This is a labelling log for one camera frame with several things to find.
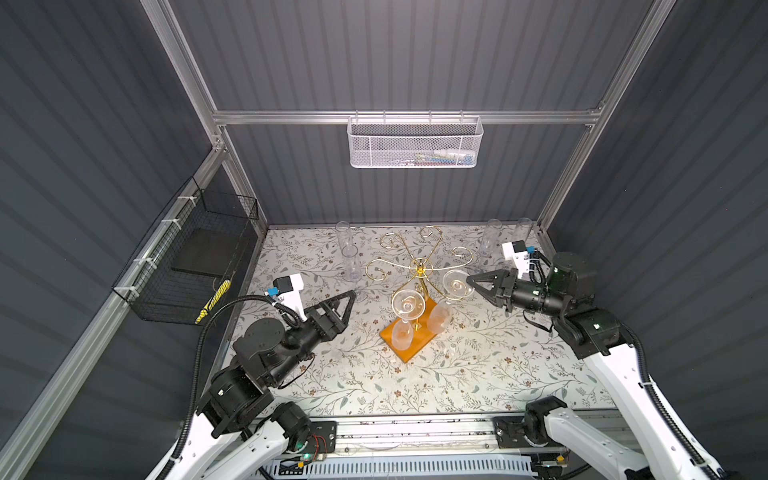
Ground white mesh wall basket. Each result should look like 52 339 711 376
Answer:
346 115 484 169

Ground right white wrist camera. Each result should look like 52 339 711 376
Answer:
502 240 535 280

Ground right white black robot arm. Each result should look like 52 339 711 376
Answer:
467 252 738 479

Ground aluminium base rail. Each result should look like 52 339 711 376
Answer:
173 413 661 480

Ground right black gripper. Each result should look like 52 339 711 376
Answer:
465 268 563 319

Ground black pad in basket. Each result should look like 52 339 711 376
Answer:
171 228 244 278

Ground yellow black striped tool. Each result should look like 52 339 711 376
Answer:
194 279 232 324

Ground items in white basket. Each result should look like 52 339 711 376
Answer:
393 149 476 168

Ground gold wire glass rack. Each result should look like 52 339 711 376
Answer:
364 225 474 309

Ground black wire wall basket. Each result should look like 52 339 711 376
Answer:
113 180 259 325

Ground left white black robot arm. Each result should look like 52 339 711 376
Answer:
149 290 356 479

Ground clear flute glass front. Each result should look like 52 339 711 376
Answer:
391 289 426 350

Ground orange wooden rack base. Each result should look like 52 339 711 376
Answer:
380 299 437 363

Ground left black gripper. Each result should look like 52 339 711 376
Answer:
265 288 352 389

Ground floral table mat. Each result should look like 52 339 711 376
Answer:
249 228 612 416

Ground clear flute glass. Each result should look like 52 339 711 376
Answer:
474 218 503 265
391 289 426 350
341 244 366 300
512 217 536 244
335 221 355 253
427 269 474 334

